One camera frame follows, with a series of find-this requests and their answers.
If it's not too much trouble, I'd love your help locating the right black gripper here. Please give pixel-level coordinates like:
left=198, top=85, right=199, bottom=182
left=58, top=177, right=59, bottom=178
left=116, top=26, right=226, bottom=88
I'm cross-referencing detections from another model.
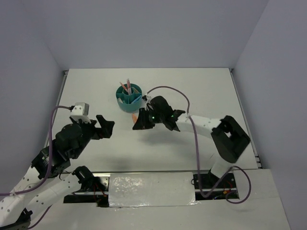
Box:
left=133, top=107, right=165, bottom=129

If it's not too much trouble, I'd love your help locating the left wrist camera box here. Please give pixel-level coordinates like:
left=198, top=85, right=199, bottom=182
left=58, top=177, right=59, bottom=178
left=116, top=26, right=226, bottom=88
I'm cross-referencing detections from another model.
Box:
left=70, top=103, right=91, bottom=123

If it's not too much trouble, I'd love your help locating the blue highlighter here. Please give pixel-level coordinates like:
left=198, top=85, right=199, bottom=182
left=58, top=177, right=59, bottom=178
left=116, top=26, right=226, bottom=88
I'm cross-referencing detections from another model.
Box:
left=131, top=95, right=142, bottom=104

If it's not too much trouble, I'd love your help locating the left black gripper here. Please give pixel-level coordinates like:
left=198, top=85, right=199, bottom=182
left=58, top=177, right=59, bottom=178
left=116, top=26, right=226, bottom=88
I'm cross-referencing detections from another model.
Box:
left=71, top=114, right=116, bottom=158

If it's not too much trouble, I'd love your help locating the silver foil sheet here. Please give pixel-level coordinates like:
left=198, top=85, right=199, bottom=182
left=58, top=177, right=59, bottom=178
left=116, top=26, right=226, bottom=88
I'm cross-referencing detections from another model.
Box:
left=108, top=172, right=197, bottom=207

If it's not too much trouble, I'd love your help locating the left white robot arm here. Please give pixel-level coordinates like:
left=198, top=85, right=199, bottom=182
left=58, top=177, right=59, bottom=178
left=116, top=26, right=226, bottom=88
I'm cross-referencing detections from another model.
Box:
left=0, top=115, right=115, bottom=230

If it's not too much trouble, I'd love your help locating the teal round desk organizer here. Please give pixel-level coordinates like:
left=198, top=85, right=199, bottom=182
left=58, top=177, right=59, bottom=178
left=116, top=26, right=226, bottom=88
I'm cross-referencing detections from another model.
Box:
left=116, top=83, right=142, bottom=113

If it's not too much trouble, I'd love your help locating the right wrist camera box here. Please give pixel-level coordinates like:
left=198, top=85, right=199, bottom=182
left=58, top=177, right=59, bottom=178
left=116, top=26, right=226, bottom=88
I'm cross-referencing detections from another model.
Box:
left=142, top=94, right=152, bottom=103

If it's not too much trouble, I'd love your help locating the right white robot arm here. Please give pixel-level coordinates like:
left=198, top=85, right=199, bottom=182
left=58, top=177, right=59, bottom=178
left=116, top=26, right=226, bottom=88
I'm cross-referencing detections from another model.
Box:
left=132, top=96, right=250, bottom=187

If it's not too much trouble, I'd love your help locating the orange highlighter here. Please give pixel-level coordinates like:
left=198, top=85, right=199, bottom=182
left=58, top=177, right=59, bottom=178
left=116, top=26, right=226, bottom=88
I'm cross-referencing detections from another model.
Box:
left=131, top=114, right=138, bottom=124

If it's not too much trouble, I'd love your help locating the orange slim pen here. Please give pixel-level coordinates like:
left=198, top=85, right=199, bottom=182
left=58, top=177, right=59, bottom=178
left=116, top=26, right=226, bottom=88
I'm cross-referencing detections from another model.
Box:
left=126, top=79, right=131, bottom=95

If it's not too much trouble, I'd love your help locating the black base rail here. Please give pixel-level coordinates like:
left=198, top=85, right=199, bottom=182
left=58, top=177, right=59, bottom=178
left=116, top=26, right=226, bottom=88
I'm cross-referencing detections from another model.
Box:
left=63, top=172, right=239, bottom=208

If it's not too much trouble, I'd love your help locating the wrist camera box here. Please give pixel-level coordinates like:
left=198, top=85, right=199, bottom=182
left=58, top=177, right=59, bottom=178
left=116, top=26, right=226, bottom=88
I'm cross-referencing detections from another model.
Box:
left=70, top=103, right=91, bottom=123
left=142, top=94, right=152, bottom=103

